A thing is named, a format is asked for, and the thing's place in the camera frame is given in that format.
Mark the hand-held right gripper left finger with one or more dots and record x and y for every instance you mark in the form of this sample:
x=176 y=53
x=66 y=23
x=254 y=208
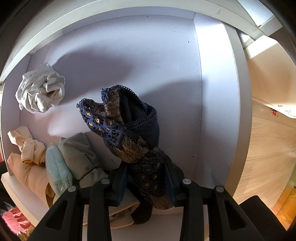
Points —
x=119 y=185

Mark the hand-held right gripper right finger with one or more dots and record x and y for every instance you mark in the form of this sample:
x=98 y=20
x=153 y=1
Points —
x=170 y=185

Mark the navy lace underwear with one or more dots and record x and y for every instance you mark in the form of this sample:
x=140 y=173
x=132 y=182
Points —
x=138 y=148

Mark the beige seamless underwear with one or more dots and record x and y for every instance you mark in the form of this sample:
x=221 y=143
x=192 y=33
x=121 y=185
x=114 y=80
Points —
x=25 y=178

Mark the white shelf cubby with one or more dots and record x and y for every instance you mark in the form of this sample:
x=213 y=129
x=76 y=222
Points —
x=150 y=58

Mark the cream folded cloth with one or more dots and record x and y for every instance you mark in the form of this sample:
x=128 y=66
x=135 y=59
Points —
x=122 y=215

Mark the grey green cloth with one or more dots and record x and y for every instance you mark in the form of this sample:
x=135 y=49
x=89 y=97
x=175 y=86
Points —
x=78 y=153

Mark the light blue fuzzy sock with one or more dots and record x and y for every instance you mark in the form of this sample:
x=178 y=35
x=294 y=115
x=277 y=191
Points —
x=57 y=169

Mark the cream crumpled cloth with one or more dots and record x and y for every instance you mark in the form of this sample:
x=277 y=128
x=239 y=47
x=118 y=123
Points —
x=25 y=141

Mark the pink red cloth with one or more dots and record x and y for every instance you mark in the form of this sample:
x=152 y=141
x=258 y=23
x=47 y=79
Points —
x=16 y=220

